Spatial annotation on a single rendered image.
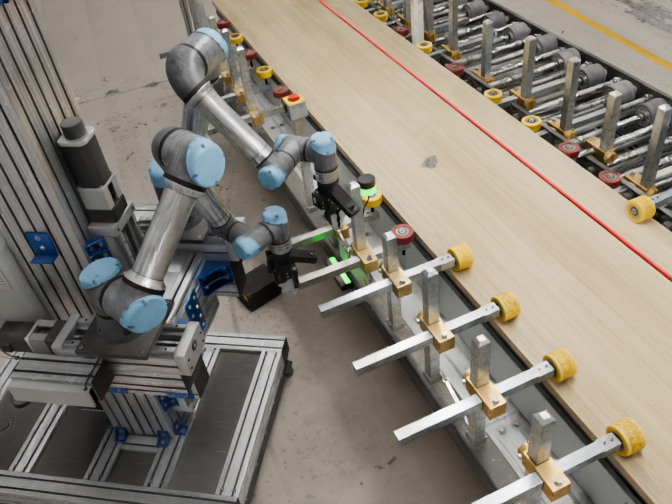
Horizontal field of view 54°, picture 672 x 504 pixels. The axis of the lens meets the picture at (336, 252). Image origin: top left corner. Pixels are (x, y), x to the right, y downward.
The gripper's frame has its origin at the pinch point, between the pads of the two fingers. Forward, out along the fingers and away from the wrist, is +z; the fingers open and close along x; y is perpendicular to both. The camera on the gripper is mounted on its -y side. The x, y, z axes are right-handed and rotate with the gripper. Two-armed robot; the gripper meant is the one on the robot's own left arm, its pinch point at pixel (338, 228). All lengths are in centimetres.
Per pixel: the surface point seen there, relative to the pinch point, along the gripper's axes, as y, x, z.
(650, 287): -85, -48, 10
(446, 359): -43, -4, 38
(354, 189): -1.6, -7.4, -12.6
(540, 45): 39, -182, 20
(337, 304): -21.3, 22.0, 4.1
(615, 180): -51, -90, 10
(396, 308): -25.7, 1.2, 20.3
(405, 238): -12.7, -18.6, 10.2
